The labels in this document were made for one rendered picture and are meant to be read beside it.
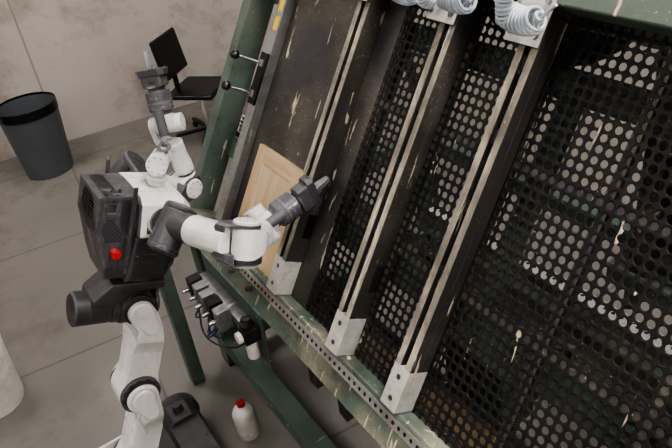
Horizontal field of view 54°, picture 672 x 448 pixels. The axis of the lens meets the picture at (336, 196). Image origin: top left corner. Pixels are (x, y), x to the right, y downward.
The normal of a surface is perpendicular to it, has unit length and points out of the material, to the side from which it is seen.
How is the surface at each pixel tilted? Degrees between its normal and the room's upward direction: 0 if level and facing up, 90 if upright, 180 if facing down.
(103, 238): 90
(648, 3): 59
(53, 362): 0
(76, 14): 90
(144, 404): 90
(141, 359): 90
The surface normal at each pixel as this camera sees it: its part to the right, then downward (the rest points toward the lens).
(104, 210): 0.56, 0.39
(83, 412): -0.12, -0.84
